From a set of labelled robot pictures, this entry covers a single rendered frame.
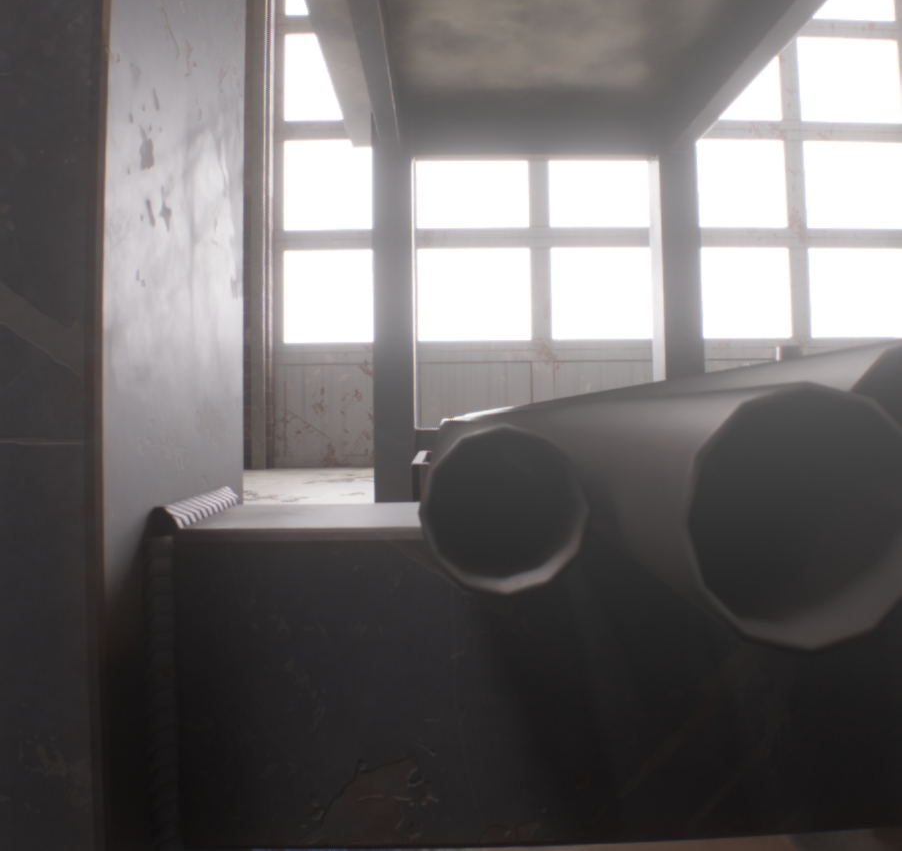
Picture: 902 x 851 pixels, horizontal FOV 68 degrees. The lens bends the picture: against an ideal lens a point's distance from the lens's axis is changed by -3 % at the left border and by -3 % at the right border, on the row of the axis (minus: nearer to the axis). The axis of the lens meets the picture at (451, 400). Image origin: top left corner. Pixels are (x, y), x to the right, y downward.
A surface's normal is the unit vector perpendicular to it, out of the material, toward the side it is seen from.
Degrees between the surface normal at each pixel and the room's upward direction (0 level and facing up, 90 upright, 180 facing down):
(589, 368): 90
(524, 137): 90
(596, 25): 180
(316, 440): 90
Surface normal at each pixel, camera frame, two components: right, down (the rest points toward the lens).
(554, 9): 0.01, 1.00
